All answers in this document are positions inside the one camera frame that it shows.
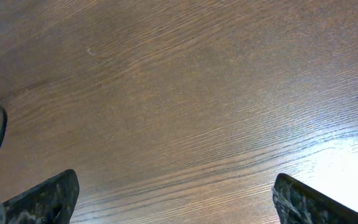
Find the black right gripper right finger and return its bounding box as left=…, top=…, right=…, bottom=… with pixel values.
left=272, top=173, right=358, bottom=224

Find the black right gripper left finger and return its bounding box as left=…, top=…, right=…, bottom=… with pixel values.
left=0, top=169, right=80, bottom=224

